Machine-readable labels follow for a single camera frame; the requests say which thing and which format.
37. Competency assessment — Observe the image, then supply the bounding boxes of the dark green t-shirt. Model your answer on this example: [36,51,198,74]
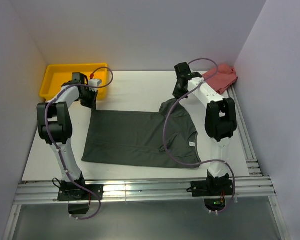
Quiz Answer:
[81,99,201,169]

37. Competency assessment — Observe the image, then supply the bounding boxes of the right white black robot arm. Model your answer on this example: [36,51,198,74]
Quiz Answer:
[172,62,237,195]

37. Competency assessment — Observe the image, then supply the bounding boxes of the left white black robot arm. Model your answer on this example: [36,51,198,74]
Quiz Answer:
[36,72,103,200]

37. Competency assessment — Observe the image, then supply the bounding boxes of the yellow plastic tray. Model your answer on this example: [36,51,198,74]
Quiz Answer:
[39,63,111,101]

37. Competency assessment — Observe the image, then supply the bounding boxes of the folded pink t-shirt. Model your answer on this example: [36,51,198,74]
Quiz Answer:
[202,63,238,95]

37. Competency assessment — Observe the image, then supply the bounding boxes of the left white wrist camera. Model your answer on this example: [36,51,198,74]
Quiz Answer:
[88,78,103,89]

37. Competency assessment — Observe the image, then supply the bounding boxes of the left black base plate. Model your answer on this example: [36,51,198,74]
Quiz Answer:
[57,183,104,202]

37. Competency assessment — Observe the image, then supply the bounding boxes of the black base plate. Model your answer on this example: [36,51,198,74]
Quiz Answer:
[186,179,234,197]
[57,183,104,202]

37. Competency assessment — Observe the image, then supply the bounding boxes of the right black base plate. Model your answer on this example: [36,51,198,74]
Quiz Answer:
[186,179,234,197]

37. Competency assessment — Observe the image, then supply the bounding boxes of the right side aluminium rail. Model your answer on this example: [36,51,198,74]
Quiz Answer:
[227,86,264,177]

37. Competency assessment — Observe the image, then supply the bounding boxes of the front aluminium rail frame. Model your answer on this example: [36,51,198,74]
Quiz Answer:
[3,176,291,240]

